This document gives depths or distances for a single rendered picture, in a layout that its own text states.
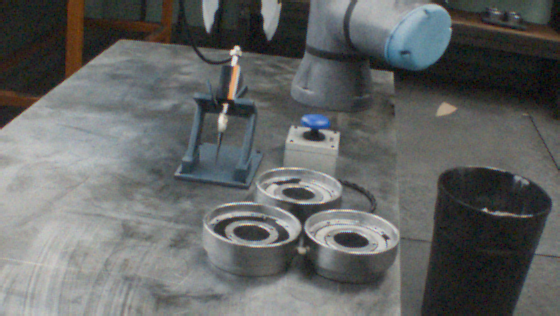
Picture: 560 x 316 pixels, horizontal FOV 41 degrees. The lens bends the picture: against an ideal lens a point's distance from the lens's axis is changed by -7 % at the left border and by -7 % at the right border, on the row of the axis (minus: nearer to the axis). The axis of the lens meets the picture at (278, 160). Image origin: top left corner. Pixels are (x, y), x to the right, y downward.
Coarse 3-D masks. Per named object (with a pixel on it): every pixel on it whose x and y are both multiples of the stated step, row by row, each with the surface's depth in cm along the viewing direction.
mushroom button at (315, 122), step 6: (312, 114) 111; (318, 114) 112; (306, 120) 109; (312, 120) 109; (318, 120) 109; (324, 120) 110; (306, 126) 109; (312, 126) 109; (318, 126) 109; (324, 126) 109; (312, 132) 111; (318, 132) 111
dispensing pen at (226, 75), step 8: (240, 48) 109; (232, 56) 109; (240, 56) 109; (232, 64) 108; (224, 72) 106; (232, 72) 106; (224, 80) 106; (224, 88) 106; (216, 96) 106; (224, 96) 106; (224, 104) 107; (224, 112) 107; (224, 120) 106; (224, 128) 106; (216, 160) 106
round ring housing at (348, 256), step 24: (312, 216) 89; (336, 216) 91; (360, 216) 91; (312, 240) 84; (336, 240) 89; (360, 240) 89; (312, 264) 86; (336, 264) 83; (360, 264) 82; (384, 264) 84
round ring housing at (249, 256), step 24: (216, 216) 89; (264, 216) 90; (288, 216) 89; (216, 240) 83; (240, 240) 84; (264, 240) 85; (288, 240) 83; (216, 264) 84; (240, 264) 82; (264, 264) 82; (288, 264) 86
